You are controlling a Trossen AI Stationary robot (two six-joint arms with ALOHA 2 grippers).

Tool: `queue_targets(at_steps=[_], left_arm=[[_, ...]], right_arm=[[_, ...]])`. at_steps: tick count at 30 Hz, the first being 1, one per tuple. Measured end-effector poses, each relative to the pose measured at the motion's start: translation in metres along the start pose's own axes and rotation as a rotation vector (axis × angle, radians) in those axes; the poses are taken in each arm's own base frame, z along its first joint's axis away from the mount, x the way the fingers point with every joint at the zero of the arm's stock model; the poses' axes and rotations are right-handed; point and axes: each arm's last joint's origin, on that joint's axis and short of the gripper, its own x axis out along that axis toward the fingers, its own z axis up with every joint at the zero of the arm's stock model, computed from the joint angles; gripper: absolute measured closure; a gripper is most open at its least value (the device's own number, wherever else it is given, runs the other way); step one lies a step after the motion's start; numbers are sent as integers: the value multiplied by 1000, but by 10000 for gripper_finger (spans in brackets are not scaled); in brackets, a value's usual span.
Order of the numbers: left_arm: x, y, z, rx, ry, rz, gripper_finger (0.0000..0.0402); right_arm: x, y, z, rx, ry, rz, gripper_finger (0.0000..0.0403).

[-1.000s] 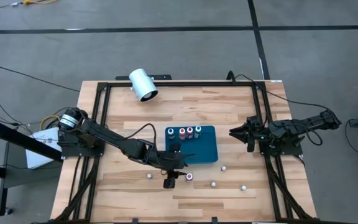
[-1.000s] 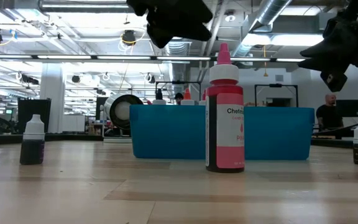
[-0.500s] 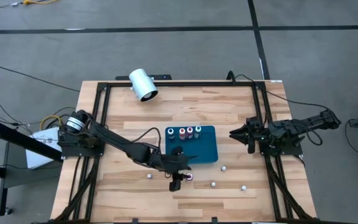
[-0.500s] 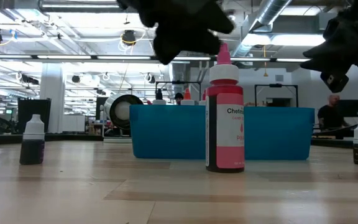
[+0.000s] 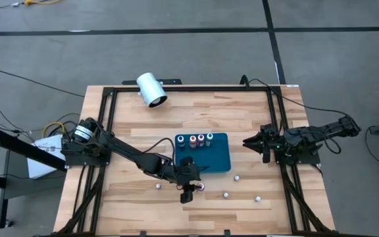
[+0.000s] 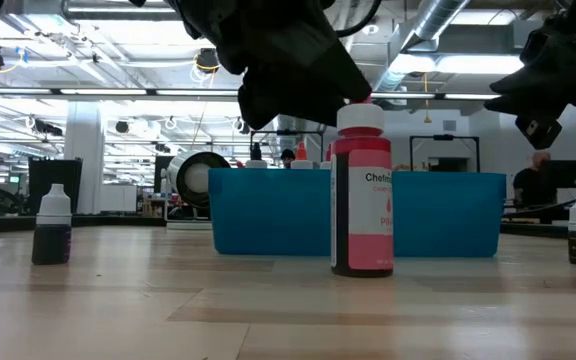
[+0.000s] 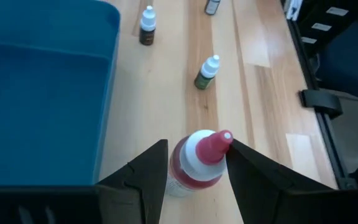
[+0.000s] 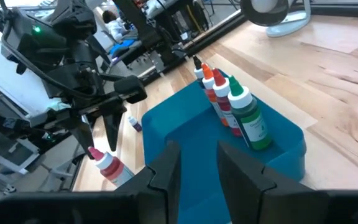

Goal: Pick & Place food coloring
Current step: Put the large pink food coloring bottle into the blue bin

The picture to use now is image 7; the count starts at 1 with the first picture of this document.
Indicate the small green dropper bottle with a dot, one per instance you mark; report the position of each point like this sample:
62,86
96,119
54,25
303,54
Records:
204,79

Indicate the blue plastic bin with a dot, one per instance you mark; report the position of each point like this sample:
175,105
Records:
42,93

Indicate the black table clamp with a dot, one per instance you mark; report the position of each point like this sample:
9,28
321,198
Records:
322,102

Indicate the black panel with grey tabs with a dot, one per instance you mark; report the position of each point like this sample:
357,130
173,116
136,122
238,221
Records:
331,34

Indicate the small brown dropper bottle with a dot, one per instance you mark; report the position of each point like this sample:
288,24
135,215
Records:
147,34

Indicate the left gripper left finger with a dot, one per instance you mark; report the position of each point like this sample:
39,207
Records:
141,186

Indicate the pink food coloring bottle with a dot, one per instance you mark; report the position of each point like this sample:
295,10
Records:
191,161

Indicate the black table edge rail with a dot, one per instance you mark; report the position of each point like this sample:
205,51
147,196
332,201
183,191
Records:
305,67

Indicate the red-tipped dark red bottle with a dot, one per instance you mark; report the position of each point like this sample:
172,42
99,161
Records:
212,7

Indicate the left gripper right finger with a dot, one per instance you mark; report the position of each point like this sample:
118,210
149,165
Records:
259,193

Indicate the dark chair seat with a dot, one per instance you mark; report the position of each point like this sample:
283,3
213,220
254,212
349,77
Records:
353,62

